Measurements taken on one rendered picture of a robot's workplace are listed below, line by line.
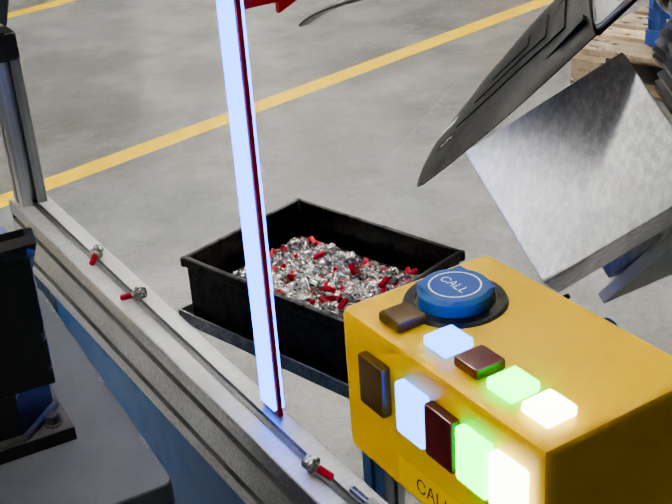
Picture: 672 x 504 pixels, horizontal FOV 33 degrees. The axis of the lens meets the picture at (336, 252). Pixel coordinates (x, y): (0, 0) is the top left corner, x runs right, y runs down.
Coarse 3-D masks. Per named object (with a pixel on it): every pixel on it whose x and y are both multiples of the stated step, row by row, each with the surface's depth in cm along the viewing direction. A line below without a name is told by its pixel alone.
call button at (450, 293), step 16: (448, 272) 60; (464, 272) 60; (432, 288) 59; (448, 288) 59; (464, 288) 59; (480, 288) 59; (432, 304) 58; (448, 304) 58; (464, 304) 58; (480, 304) 58
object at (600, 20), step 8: (592, 0) 103; (600, 0) 102; (608, 0) 100; (616, 0) 99; (624, 0) 97; (600, 8) 101; (608, 8) 100; (616, 8) 98; (600, 16) 100; (608, 16) 99; (600, 24) 100
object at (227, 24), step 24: (216, 0) 75; (240, 72) 75; (240, 96) 76; (240, 120) 77; (240, 144) 78; (240, 168) 80; (240, 192) 81; (240, 216) 82; (264, 312) 84; (264, 336) 85; (264, 360) 86; (264, 384) 88
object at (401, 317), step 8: (400, 304) 59; (408, 304) 58; (384, 312) 58; (392, 312) 58; (400, 312) 58; (408, 312) 58; (416, 312) 58; (384, 320) 58; (392, 320) 57; (400, 320) 57; (408, 320) 57; (416, 320) 57; (424, 320) 58; (392, 328) 57; (400, 328) 57; (408, 328) 57
